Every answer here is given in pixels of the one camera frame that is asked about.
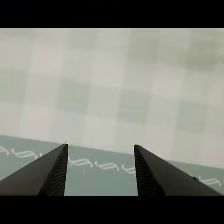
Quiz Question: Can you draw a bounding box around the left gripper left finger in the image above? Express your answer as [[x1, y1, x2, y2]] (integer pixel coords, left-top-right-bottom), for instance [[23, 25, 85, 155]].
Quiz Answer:
[[0, 142, 70, 197]]

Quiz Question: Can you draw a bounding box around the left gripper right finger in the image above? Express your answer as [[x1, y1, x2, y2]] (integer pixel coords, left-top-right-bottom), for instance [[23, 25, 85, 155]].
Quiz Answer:
[[133, 143, 224, 197]]

